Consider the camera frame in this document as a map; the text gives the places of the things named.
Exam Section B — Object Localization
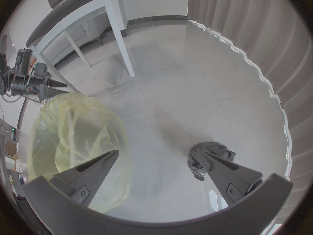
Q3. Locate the white trash bin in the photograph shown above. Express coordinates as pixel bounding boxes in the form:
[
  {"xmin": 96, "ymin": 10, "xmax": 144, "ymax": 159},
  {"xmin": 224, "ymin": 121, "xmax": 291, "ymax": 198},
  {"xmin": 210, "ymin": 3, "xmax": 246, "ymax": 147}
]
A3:
[{"xmin": 28, "ymin": 99, "xmax": 131, "ymax": 211}]

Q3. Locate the black plastic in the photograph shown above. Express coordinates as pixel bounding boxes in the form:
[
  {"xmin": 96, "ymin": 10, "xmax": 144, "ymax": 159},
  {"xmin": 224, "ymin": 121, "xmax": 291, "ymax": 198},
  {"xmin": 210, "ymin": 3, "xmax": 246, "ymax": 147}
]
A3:
[{"xmin": 187, "ymin": 142, "xmax": 237, "ymax": 181}]

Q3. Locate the pale grey curtain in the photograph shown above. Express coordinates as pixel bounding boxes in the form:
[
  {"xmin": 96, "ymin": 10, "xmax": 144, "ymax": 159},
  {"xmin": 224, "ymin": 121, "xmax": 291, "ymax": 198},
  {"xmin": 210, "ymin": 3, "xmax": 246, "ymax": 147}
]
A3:
[{"xmin": 188, "ymin": 0, "xmax": 312, "ymax": 229}]

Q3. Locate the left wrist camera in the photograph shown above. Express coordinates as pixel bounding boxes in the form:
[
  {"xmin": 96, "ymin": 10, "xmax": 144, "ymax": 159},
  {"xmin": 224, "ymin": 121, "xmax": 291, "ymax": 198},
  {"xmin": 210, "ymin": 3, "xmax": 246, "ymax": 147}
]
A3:
[{"xmin": 34, "ymin": 62, "xmax": 47, "ymax": 80}]

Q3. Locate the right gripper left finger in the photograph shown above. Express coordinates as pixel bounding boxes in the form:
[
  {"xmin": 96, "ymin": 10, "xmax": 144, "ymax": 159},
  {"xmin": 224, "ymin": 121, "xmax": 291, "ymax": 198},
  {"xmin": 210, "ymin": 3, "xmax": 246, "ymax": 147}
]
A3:
[{"xmin": 50, "ymin": 150, "xmax": 119, "ymax": 206}]

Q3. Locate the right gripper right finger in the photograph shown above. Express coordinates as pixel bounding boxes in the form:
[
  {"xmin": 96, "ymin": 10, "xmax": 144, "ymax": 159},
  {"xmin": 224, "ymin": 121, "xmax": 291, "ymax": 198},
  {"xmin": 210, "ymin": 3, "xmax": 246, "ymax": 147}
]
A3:
[{"xmin": 197, "ymin": 149, "xmax": 263, "ymax": 205}]

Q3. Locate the yellow plastic bag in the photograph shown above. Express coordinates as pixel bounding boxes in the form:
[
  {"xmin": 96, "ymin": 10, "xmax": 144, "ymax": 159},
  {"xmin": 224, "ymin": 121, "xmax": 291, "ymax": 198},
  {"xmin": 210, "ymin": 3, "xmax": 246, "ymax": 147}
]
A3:
[{"xmin": 27, "ymin": 93, "xmax": 133, "ymax": 214}]

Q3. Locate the grey and white chair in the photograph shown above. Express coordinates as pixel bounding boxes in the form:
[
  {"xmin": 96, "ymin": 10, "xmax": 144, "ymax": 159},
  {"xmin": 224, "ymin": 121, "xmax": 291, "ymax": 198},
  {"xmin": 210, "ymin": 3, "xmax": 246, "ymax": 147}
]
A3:
[{"xmin": 26, "ymin": 0, "xmax": 135, "ymax": 94}]

